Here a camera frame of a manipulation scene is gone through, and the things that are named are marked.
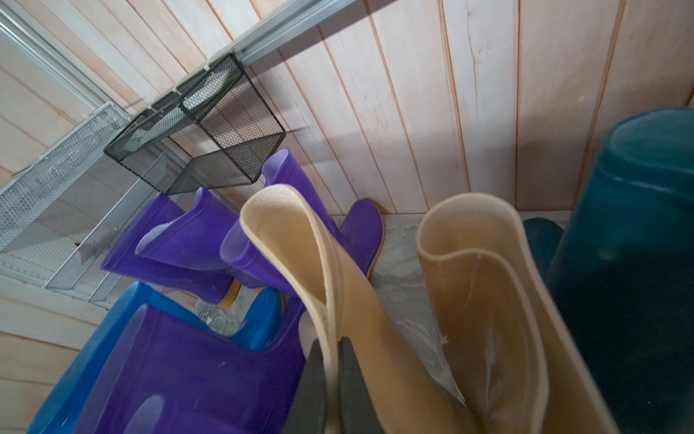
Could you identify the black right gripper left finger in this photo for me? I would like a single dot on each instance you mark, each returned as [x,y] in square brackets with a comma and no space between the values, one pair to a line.
[309,409]

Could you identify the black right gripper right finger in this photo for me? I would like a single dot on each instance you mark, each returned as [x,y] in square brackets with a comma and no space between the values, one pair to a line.
[357,414]

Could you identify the lilac purple boot left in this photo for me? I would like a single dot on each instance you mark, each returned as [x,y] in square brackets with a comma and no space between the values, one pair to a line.
[167,376]

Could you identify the small blue boot standing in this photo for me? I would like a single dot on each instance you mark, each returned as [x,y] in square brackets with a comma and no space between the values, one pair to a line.
[63,407]

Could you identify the black mesh wall basket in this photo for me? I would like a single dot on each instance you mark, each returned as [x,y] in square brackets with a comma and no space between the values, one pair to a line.
[215,131]

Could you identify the white wire wall shelf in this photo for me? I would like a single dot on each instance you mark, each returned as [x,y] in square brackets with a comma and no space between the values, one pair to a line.
[61,216]

